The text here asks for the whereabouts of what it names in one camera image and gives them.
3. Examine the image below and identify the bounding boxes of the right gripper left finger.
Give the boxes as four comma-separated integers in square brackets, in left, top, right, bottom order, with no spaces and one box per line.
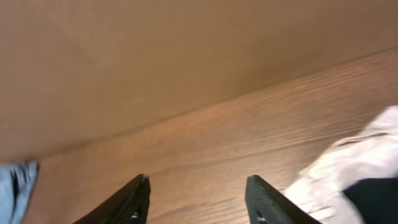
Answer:
[73,174,150,224]

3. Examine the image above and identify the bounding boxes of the black t-shirt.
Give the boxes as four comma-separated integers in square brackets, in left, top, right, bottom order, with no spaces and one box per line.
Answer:
[343,178,397,224]

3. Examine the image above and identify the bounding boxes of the beige cargo shorts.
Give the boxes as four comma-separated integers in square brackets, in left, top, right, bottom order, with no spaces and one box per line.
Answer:
[284,106,397,224]

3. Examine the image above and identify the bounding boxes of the blue denim jeans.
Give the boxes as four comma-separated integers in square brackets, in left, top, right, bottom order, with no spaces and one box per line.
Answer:
[1,161,39,224]

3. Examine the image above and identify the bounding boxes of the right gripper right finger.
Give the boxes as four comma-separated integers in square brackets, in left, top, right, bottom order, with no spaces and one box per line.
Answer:
[245,175,320,224]

